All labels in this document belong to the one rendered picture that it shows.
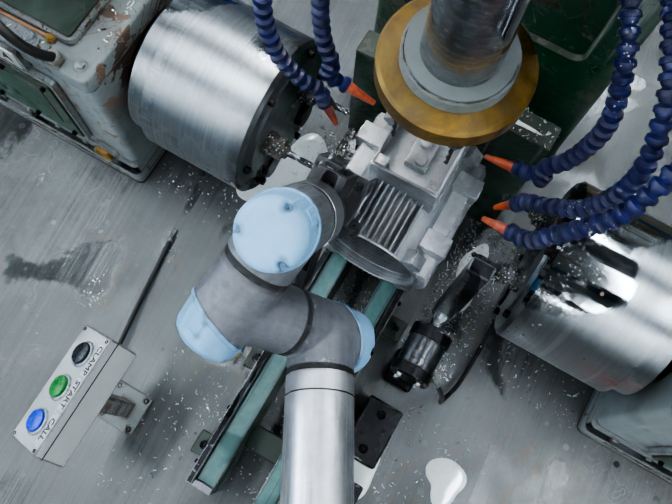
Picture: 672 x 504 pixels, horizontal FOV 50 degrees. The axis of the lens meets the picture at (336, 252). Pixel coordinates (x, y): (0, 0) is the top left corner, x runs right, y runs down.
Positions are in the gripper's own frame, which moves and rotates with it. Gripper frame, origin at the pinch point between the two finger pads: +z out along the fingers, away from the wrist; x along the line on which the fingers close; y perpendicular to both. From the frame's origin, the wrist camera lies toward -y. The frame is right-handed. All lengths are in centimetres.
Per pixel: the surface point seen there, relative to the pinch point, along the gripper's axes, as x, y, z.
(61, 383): 19.6, -34.5, -18.2
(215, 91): 22.0, 6.1, -3.5
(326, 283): -1.8, -14.6, 11.5
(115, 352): 15.9, -28.8, -14.6
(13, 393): 35, -55, 2
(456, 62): -6.6, 23.1, -22.4
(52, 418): 17.8, -37.8, -20.7
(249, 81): 18.5, 9.4, -2.8
